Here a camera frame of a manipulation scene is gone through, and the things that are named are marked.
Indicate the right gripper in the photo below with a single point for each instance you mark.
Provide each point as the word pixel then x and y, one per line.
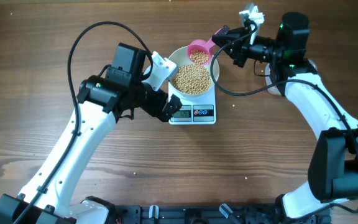
pixel 238 48

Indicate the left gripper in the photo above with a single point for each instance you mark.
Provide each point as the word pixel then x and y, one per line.
pixel 155 107

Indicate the pink plastic scoop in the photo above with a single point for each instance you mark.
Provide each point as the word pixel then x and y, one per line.
pixel 202 45

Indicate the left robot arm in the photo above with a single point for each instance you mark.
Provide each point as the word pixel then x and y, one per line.
pixel 102 101

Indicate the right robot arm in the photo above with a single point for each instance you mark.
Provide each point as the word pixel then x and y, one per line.
pixel 333 171

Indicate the white digital kitchen scale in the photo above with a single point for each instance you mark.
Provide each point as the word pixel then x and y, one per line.
pixel 196 109

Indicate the white bowl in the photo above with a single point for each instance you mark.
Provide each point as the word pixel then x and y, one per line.
pixel 180 58

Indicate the soybeans in bowl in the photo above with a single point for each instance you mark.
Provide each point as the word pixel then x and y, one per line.
pixel 192 79

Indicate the soybeans in scoop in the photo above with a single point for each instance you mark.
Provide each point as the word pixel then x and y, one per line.
pixel 198 57

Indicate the clear plastic container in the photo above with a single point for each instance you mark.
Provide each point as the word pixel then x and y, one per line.
pixel 274 90

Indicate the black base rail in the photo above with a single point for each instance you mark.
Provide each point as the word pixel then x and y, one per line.
pixel 223 214

